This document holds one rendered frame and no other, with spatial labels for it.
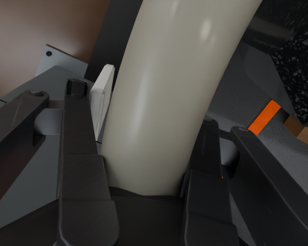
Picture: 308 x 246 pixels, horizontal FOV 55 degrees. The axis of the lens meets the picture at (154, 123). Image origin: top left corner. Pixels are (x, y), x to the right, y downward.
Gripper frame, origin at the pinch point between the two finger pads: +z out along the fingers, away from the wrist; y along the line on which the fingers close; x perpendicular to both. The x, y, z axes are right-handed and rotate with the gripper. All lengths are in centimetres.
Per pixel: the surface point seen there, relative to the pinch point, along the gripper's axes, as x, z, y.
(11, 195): -25.1, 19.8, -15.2
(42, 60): -20, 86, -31
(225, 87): -15, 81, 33
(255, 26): 6.1, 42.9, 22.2
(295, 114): -5.4, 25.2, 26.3
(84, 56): -16, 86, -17
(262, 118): -24, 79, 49
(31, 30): -11, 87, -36
